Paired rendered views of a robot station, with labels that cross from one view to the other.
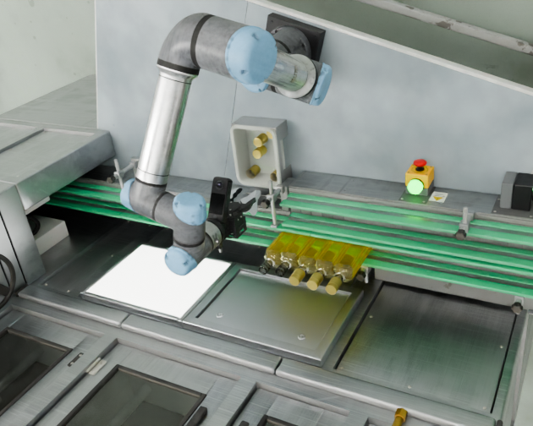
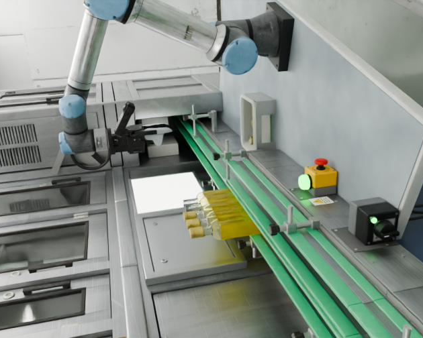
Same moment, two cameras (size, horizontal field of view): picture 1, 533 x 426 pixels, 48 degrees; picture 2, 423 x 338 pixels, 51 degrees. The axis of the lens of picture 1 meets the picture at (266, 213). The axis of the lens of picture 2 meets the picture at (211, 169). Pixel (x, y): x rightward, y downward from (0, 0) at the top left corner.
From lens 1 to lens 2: 1.30 m
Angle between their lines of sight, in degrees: 42
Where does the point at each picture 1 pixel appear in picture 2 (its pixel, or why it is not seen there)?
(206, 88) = not seen: hidden behind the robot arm
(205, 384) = (96, 253)
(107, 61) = not seen: hidden behind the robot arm
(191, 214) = (62, 106)
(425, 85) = (338, 81)
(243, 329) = (149, 237)
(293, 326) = (172, 253)
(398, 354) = (199, 315)
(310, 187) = (258, 158)
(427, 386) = not seen: outside the picture
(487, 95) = (372, 101)
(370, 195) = (278, 178)
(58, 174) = (168, 106)
